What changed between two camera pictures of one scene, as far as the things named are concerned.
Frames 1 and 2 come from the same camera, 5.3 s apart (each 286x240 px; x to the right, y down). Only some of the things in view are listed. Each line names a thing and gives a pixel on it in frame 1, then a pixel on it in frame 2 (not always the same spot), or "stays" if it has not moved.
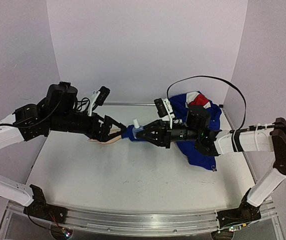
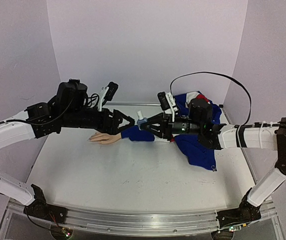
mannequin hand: x=112 y=131 stays
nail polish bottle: x=136 y=128 → x=141 y=120
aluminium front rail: x=142 y=223 stays
